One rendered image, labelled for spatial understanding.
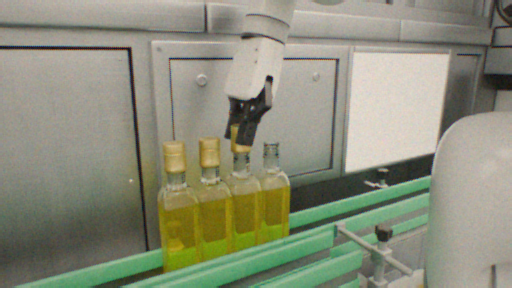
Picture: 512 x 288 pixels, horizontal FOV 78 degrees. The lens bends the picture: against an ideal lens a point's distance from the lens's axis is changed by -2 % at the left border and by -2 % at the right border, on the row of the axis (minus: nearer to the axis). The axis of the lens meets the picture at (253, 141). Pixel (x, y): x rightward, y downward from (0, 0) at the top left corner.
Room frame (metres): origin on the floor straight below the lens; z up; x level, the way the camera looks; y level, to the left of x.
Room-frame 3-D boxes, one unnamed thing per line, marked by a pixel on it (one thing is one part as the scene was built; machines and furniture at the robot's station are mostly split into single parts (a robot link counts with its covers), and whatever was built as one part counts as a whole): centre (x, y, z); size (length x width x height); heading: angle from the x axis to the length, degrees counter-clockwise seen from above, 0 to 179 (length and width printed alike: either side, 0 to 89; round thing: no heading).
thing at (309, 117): (0.81, -0.21, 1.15); 0.90 x 0.03 x 0.34; 119
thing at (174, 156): (0.48, 0.12, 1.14); 0.04 x 0.04 x 0.04
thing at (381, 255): (0.51, -0.21, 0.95); 0.17 x 0.03 x 0.12; 29
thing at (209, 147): (0.50, 0.07, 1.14); 0.04 x 0.04 x 0.04
